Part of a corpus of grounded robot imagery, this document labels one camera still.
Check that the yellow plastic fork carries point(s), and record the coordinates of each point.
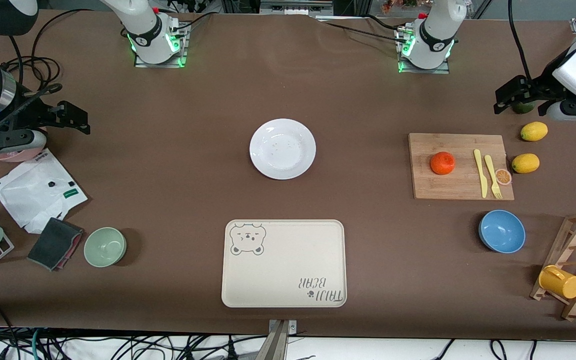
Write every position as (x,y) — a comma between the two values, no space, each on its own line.
(491,172)

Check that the blue bowl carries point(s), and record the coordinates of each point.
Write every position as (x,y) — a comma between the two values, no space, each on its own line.
(502,231)

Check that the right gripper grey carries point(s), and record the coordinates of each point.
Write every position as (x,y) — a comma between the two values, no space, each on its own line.
(32,113)

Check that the cream tray with bear print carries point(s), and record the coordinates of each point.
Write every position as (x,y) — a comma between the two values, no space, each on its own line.
(288,270)

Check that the white plastic bag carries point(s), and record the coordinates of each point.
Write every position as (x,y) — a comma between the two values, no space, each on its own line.
(33,195)

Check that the aluminium frame beam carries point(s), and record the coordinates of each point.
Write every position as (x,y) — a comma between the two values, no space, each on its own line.
(293,6)

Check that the yellow plastic knife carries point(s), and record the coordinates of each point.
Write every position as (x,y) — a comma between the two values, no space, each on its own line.
(480,172)

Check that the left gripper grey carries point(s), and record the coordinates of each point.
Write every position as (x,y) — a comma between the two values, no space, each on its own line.
(541,90)

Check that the bamboo cutting board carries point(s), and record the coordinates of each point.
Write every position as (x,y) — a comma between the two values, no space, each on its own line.
(428,187)

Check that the pink bowl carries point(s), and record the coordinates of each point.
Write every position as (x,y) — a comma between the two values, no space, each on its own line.
(15,157)

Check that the white round plate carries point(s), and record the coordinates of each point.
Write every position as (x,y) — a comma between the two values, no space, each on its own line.
(283,149)

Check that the yellow mug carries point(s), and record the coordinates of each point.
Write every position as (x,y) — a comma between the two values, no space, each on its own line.
(563,284)

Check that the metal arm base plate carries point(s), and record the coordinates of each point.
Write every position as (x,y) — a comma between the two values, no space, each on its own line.
(425,71)
(160,65)

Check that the dark grey folded cloth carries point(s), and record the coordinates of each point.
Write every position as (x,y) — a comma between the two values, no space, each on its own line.
(53,242)

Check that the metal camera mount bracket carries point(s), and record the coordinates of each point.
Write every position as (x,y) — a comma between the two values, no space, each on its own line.
(278,345)

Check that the yellow lemon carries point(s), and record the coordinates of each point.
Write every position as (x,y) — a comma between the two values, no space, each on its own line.
(534,131)
(525,163)

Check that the orange fruit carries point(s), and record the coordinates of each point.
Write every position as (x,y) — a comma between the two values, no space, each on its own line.
(442,163)

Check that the pale green bowl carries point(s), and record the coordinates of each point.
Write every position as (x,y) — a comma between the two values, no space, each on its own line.
(105,247)

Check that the dark green lime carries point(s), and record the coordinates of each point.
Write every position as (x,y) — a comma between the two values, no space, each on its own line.
(523,108)

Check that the orange slice tag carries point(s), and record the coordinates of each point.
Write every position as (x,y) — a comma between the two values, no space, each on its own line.
(504,177)

